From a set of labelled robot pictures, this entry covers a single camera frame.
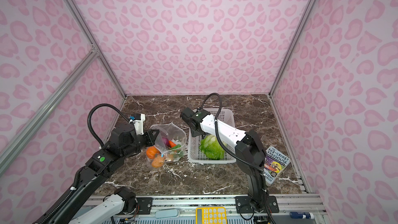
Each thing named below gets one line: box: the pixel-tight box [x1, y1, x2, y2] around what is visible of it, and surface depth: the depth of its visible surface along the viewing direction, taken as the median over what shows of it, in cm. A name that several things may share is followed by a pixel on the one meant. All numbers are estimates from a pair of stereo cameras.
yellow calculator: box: [195, 206, 228, 224], surface depth 71 cm
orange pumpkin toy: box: [146, 145, 161, 160], surface depth 85 cm
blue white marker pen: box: [289, 211, 315, 220], surface depth 71 cm
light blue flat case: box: [154, 208, 180, 219], surface depth 71 cm
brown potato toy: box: [151, 155, 165, 168], surface depth 85 cm
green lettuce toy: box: [199, 134, 228, 161], surface depth 85 cm
